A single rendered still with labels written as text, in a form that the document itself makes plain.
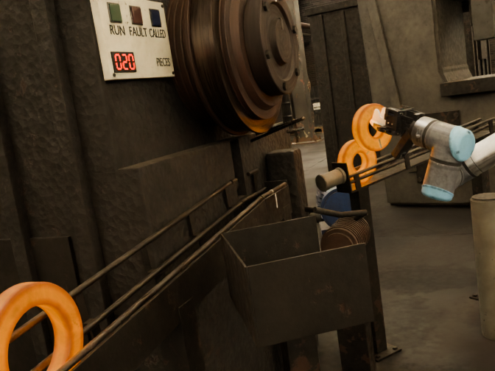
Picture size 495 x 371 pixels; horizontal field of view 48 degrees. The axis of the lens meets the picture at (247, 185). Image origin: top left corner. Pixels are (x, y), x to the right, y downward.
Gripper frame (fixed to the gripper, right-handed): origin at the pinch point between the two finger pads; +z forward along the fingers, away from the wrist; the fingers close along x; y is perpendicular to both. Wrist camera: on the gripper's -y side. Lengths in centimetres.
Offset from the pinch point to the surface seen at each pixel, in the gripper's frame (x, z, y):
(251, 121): 53, -8, 11
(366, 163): -3.0, 4.0, -16.8
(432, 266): -81, 30, -98
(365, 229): 7.4, -8.3, -34.2
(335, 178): 12.8, 2.0, -18.1
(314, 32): -234, 318, -26
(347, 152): 5.4, 5.1, -11.3
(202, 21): 65, -6, 37
